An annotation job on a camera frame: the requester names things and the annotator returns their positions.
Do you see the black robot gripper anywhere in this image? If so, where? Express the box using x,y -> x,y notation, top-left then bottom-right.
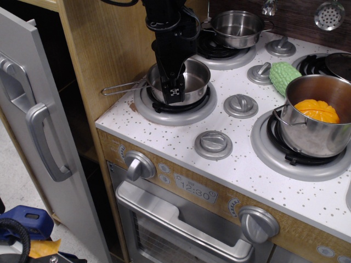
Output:
152,10 -> 200,104

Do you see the small steel long-handled pan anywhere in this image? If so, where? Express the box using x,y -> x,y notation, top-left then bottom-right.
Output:
101,58 -> 211,106

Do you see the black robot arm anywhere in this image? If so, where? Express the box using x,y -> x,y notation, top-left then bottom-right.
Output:
143,1 -> 200,104

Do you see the black front left burner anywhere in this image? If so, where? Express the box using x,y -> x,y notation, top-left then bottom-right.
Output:
147,87 -> 211,113

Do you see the black burner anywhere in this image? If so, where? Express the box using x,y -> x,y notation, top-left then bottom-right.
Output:
292,53 -> 336,77
267,115 -> 346,166
147,87 -> 211,113
197,32 -> 240,59

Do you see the black rear left burner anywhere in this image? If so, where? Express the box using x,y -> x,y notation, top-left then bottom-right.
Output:
197,32 -> 240,59

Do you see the grey stovetop knob middle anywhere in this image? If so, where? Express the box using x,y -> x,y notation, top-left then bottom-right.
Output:
223,94 -> 258,119

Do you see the grey stovetop knob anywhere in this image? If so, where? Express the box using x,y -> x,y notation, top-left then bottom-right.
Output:
223,94 -> 258,119
265,36 -> 296,58
194,130 -> 233,161
247,62 -> 272,85

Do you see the grey stovetop knob front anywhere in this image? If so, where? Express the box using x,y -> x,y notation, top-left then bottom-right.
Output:
194,130 -> 233,161

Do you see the silver oven dial left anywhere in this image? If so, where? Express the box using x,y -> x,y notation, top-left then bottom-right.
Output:
124,150 -> 156,181

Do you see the silver oven dial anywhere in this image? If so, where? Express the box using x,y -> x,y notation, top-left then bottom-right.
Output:
124,150 -> 156,181
239,205 -> 280,244

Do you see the grey stovetop knob upper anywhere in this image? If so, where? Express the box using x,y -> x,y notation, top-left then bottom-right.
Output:
247,62 -> 272,85

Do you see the black front right burner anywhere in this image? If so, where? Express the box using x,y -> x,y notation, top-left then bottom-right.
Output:
267,115 -> 346,166

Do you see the green plastic bitter gourd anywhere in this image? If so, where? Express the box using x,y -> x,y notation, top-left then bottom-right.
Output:
269,62 -> 302,97

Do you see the grey stovetop knob rear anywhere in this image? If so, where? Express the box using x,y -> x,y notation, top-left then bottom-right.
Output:
265,36 -> 296,58

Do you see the hanging steel utensil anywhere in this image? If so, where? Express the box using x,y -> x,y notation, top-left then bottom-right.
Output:
262,0 -> 278,16

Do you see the steel pot front right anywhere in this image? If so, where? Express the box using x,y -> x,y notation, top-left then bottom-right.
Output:
273,75 -> 350,158

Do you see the black rear right burner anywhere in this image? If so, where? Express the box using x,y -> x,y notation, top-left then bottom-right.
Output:
292,53 -> 336,77

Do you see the grey fridge door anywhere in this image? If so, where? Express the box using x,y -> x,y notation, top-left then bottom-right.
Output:
1,9 -> 111,262

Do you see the orange plastic toy pumpkin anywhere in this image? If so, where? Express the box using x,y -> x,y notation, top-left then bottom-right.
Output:
294,99 -> 340,124

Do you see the silver oven dial right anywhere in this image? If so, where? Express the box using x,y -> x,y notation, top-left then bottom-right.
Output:
239,205 -> 280,244

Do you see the dark pot lid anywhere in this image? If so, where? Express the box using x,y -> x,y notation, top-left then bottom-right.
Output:
325,53 -> 351,82

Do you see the hanging steel skimmer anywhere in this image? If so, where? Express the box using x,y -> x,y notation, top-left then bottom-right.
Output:
314,1 -> 346,31

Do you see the blue device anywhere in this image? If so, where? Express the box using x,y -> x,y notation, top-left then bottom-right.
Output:
1,205 -> 54,241

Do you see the yellow tape piece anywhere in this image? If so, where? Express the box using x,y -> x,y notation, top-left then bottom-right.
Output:
29,239 -> 61,259

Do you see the steel two-handled pot rear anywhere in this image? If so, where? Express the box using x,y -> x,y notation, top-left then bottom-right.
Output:
201,10 -> 275,49

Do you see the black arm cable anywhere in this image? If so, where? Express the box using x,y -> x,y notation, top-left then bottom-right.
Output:
103,0 -> 139,7

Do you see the silver oven door handle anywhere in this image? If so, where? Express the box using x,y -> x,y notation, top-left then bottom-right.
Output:
116,181 -> 254,262

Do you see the grey fridge door handle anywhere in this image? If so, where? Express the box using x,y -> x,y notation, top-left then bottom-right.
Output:
25,102 -> 72,182

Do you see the black braided cable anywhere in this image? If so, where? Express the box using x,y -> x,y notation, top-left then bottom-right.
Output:
0,218 -> 31,263

